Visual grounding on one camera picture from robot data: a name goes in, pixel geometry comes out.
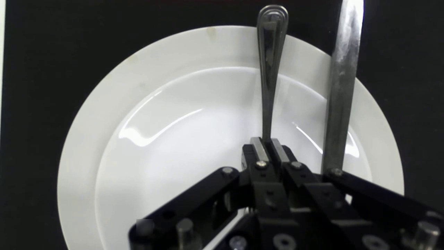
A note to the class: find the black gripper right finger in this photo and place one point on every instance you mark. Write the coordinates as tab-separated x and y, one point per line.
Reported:
370	198

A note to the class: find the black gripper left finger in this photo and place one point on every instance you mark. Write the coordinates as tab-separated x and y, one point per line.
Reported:
203	188

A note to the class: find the silver table knife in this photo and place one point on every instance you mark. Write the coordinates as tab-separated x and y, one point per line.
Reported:
342	91

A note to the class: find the silver fork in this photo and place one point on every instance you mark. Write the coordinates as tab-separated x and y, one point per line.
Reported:
272	69

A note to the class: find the white round plate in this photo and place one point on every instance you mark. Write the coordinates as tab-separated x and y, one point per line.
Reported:
161	138

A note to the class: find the black placemat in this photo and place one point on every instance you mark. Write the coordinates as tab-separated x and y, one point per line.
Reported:
37	91

